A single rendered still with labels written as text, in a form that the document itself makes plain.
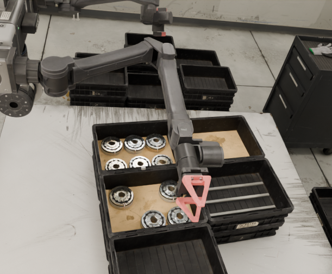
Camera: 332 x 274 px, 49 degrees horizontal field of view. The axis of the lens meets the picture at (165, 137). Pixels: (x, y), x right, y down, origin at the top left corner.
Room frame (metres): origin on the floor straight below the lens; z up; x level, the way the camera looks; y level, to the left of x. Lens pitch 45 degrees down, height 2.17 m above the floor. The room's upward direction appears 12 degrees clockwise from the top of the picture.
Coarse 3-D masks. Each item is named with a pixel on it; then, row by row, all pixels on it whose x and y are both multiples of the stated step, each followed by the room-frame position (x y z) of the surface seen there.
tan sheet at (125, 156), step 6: (144, 138) 1.31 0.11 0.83; (168, 144) 1.30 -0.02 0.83; (144, 150) 1.23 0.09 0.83; (168, 150) 1.26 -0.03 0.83; (102, 156) 1.14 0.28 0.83; (108, 156) 1.14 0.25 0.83; (114, 156) 1.15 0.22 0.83; (120, 156) 1.16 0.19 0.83; (126, 156) 1.17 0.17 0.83; (132, 156) 1.18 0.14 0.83; (144, 156) 1.19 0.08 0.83; (150, 156) 1.20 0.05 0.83; (168, 156) 1.22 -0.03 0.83; (102, 162) 1.10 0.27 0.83; (126, 162) 1.13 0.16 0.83; (174, 162) 1.19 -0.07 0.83; (102, 168) 1.07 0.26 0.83
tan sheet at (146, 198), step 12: (108, 192) 0.94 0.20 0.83; (144, 192) 0.98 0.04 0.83; (156, 192) 0.99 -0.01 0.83; (108, 204) 0.88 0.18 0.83; (132, 204) 0.90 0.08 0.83; (144, 204) 0.92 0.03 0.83; (156, 204) 0.93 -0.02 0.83; (168, 204) 0.94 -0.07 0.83; (120, 216) 0.83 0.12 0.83; (132, 216) 0.85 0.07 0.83; (120, 228) 0.78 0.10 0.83; (132, 228) 0.79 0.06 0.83
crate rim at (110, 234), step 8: (152, 168) 1.04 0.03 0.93; (160, 168) 1.05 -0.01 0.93; (168, 168) 1.07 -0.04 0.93; (176, 168) 1.07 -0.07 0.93; (104, 192) 0.88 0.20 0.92; (104, 200) 0.83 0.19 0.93; (104, 208) 0.79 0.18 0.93; (176, 224) 0.79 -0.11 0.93; (184, 224) 0.80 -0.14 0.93; (192, 224) 0.81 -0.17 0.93; (120, 232) 0.71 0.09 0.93; (128, 232) 0.71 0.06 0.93; (136, 232) 0.72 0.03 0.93
